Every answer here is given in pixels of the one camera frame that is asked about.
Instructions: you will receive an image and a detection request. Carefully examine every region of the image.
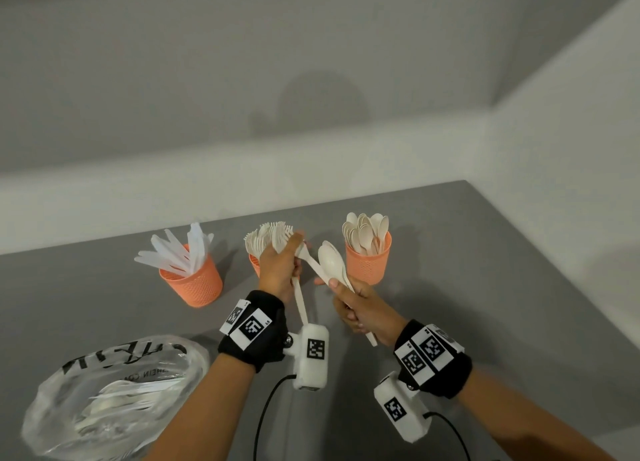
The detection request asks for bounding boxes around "orange mesh cup with spoons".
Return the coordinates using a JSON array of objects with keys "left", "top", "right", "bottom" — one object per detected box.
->
[{"left": 345, "top": 231, "right": 393, "bottom": 286}]

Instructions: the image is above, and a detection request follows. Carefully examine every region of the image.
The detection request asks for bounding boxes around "person's left hand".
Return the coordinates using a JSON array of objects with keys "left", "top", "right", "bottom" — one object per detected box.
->
[{"left": 258, "top": 231, "right": 306, "bottom": 304}]

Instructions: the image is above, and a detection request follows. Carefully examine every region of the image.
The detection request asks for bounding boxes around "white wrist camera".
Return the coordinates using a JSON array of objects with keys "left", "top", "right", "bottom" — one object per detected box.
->
[
  {"left": 373, "top": 372, "right": 430, "bottom": 444},
  {"left": 292, "top": 324, "right": 330, "bottom": 391}
]

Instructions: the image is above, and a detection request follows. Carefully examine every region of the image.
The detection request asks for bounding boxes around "person's right forearm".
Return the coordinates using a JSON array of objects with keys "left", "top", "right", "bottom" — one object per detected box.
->
[{"left": 454, "top": 368, "right": 617, "bottom": 461}]

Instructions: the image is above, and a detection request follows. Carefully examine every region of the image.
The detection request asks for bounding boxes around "black wristband with markers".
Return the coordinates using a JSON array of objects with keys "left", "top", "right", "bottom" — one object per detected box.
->
[
  {"left": 394, "top": 319, "right": 474, "bottom": 400},
  {"left": 217, "top": 290, "right": 289, "bottom": 374}
]

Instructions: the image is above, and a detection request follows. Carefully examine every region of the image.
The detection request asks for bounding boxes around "black left camera cable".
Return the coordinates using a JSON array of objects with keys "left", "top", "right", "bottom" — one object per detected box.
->
[{"left": 253, "top": 374, "right": 297, "bottom": 461}]

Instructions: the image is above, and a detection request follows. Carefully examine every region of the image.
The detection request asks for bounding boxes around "bunch of white plastic knives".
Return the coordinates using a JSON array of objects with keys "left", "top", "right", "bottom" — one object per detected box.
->
[{"left": 133, "top": 222, "right": 215, "bottom": 279}]

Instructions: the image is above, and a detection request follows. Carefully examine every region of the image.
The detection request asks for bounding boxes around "bunch of white plastic forks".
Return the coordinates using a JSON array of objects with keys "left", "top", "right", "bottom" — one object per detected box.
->
[{"left": 243, "top": 220, "right": 301, "bottom": 257}]

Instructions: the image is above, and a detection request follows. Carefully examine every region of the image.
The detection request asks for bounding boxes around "black camera cable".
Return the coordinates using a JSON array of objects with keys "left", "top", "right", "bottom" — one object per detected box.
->
[
  {"left": 253, "top": 374, "right": 297, "bottom": 461},
  {"left": 425, "top": 412, "right": 474, "bottom": 461}
]

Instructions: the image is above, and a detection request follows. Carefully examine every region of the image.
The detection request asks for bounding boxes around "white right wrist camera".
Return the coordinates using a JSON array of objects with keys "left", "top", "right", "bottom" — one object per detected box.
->
[{"left": 373, "top": 372, "right": 430, "bottom": 444}]

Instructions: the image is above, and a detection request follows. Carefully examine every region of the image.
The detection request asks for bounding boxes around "white plastic spoon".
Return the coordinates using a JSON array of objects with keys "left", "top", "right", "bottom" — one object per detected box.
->
[
  {"left": 322, "top": 240, "right": 357, "bottom": 294},
  {"left": 318, "top": 245, "right": 379, "bottom": 348}
]

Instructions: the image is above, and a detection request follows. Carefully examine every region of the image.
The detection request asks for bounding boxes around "person's right hand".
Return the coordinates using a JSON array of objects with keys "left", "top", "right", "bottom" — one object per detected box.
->
[{"left": 314, "top": 276, "right": 409, "bottom": 346}]

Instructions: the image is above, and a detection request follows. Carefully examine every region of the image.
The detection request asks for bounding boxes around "pile of white plastic cutlery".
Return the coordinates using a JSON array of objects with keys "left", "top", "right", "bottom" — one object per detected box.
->
[{"left": 74, "top": 377, "right": 187, "bottom": 442}]

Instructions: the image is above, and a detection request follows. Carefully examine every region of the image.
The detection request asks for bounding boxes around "white plastic fork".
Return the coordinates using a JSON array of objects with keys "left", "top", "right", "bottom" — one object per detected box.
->
[{"left": 291, "top": 243, "right": 326, "bottom": 327}]

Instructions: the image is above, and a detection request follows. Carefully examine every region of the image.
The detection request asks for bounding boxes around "person's left forearm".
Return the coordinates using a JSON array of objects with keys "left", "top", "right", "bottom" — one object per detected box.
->
[{"left": 144, "top": 352, "right": 257, "bottom": 461}]

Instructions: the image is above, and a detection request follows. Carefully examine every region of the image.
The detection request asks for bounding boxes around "black right camera cable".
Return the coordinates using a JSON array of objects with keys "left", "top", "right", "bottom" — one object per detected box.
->
[{"left": 425, "top": 412, "right": 474, "bottom": 461}]

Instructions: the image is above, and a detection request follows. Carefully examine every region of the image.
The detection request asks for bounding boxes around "black right wristband with markers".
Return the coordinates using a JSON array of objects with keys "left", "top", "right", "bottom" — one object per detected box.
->
[{"left": 394, "top": 319, "right": 474, "bottom": 400}]

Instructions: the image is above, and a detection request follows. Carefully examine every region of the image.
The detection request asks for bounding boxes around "black left wristband with markers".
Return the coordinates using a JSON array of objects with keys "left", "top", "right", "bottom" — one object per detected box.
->
[{"left": 217, "top": 290, "right": 289, "bottom": 374}]

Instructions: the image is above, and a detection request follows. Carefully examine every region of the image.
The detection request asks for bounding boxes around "bunch of white plastic spoons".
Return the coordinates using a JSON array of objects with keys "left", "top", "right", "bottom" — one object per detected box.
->
[{"left": 341, "top": 212, "right": 390, "bottom": 257}]

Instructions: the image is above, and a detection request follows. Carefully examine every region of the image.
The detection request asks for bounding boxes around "orange mesh cup with knives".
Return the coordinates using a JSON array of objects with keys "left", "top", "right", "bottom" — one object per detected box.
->
[{"left": 159, "top": 245, "right": 224, "bottom": 308}]

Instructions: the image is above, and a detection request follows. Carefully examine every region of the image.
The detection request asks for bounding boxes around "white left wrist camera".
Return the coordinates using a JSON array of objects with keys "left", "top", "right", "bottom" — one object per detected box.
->
[{"left": 292, "top": 324, "right": 330, "bottom": 391}]

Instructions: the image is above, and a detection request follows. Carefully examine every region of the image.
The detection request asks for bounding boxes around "clear plastic bag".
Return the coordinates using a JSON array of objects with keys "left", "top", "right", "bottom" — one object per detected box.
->
[{"left": 20, "top": 333, "right": 211, "bottom": 461}]

